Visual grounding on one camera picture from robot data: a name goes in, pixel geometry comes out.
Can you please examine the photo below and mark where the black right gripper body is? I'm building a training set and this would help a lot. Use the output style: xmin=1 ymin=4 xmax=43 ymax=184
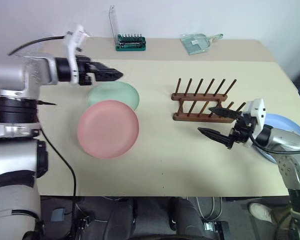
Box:
xmin=230 ymin=113 xmax=256 ymax=145

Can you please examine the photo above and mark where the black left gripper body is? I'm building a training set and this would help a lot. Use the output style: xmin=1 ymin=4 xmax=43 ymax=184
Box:
xmin=76 ymin=55 xmax=95 ymax=87

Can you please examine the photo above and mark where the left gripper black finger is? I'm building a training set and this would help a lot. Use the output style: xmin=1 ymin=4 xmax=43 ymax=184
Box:
xmin=89 ymin=62 xmax=124 ymax=77
xmin=93 ymin=73 xmax=121 ymax=82

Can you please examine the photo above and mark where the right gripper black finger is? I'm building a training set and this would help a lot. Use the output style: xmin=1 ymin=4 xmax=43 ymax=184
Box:
xmin=208 ymin=105 xmax=244 ymax=120
xmin=197 ymin=127 xmax=235 ymax=150

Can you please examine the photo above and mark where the wooden dish rack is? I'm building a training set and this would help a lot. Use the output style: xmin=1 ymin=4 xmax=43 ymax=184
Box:
xmin=171 ymin=77 xmax=247 ymax=124

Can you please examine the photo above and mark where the green plate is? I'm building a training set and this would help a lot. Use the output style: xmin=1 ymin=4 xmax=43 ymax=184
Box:
xmin=86 ymin=81 xmax=141 ymax=111

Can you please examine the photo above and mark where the green screwdriver bit set case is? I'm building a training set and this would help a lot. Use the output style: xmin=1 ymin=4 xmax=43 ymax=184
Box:
xmin=108 ymin=4 xmax=147 ymax=53

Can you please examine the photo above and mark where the blue plate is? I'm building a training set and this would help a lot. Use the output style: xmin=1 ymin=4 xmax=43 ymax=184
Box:
xmin=257 ymin=113 xmax=300 ymax=165

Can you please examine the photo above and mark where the pink plate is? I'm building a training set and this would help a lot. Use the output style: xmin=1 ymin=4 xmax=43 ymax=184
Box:
xmin=77 ymin=99 xmax=140 ymax=160

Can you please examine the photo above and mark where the translucent green dustpan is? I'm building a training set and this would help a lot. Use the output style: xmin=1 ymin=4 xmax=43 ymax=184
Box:
xmin=180 ymin=32 xmax=225 ymax=56

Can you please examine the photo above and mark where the white shoe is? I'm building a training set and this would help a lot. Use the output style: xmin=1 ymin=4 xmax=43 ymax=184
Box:
xmin=248 ymin=202 xmax=275 ymax=224

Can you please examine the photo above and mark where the small grey box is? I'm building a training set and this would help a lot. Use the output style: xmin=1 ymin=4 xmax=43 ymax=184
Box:
xmin=50 ymin=208 xmax=66 ymax=222

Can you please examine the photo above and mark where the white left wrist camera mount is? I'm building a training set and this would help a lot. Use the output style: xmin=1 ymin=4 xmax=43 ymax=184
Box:
xmin=63 ymin=23 xmax=91 ymax=86

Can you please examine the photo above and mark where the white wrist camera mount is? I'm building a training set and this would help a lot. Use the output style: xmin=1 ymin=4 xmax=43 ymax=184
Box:
xmin=242 ymin=98 xmax=267 ymax=147
xmin=63 ymin=23 xmax=91 ymax=86

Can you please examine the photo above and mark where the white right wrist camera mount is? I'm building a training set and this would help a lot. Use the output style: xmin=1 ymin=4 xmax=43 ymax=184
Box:
xmin=242 ymin=98 xmax=267 ymax=147

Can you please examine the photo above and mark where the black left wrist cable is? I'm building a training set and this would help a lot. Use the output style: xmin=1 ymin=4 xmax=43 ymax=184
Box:
xmin=7 ymin=35 xmax=67 ymax=56

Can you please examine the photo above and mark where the black metal bracket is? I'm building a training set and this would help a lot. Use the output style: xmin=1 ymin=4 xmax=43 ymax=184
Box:
xmin=201 ymin=219 xmax=231 ymax=236

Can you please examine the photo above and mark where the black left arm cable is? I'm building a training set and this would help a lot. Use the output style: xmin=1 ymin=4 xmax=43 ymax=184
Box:
xmin=38 ymin=127 xmax=78 ymax=201

